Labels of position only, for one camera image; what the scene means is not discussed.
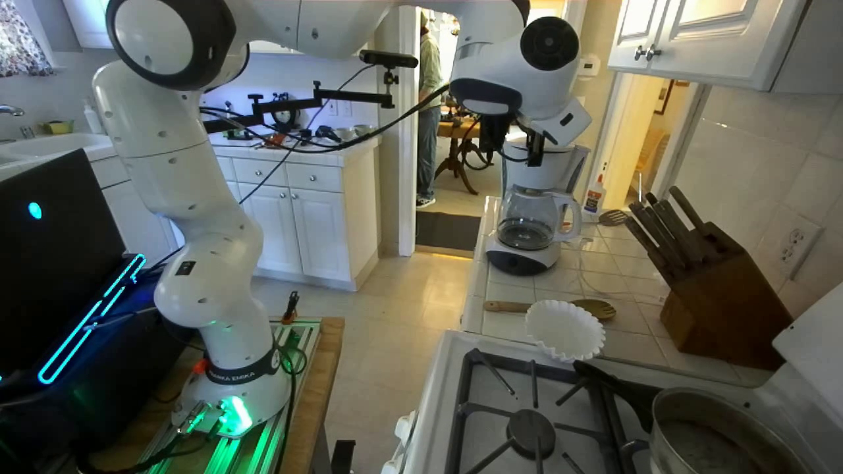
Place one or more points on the standing person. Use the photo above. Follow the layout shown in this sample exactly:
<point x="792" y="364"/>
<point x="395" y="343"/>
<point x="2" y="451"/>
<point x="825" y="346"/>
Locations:
<point x="428" y="117"/>

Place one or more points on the black computer tower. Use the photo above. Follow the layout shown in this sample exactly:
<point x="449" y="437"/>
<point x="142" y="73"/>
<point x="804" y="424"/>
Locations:
<point x="67" y="279"/>

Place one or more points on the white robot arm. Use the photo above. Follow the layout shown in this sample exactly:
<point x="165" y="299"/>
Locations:
<point x="513" y="66"/>

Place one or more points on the wall power outlet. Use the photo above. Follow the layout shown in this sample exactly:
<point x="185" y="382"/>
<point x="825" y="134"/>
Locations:
<point x="794" y="246"/>

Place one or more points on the white upper cabinet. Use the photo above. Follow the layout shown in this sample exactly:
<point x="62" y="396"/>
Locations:
<point x="769" y="45"/>

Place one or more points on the black stove grate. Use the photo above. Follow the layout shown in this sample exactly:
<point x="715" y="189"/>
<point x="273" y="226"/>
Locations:
<point x="526" y="416"/>

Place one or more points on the metal cooking pot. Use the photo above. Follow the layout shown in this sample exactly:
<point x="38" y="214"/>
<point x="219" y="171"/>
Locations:
<point x="702" y="433"/>

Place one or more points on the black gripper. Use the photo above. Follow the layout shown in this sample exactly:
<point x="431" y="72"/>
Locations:
<point x="498" y="112"/>

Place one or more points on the white lower cabinets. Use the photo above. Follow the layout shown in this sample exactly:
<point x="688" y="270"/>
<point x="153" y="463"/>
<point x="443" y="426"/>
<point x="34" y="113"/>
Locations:
<point x="318" y="212"/>

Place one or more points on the black camera stand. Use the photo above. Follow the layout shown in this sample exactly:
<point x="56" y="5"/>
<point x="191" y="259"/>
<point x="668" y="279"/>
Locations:
<point x="285" y="109"/>

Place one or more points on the white paper coffee filter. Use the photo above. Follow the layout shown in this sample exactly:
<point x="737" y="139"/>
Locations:
<point x="565" y="329"/>

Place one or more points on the wooden knife block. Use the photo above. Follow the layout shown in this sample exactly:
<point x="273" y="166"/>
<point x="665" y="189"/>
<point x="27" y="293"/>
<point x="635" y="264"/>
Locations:
<point x="719" y="304"/>

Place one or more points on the wooden robot cart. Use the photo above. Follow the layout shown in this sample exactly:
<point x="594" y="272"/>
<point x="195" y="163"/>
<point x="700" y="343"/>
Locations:
<point x="193" y="430"/>

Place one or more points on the wooden dining table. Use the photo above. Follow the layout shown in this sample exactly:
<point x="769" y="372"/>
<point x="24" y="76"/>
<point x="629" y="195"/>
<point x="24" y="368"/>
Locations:
<point x="463" y="139"/>

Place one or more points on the glass coffee carafe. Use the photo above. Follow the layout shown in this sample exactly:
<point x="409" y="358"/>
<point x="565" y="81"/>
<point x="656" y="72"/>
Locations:
<point x="536" y="220"/>

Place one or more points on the white coffee maker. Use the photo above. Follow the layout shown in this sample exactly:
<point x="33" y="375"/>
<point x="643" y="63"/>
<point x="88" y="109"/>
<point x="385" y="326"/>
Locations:
<point x="559" y="171"/>

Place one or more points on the white gas stove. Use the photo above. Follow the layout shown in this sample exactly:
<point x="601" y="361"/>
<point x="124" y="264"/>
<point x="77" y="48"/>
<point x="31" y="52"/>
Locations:
<point x="801" y="400"/>

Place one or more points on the wooden spoon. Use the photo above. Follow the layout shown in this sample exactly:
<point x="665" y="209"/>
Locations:
<point x="600" y="309"/>

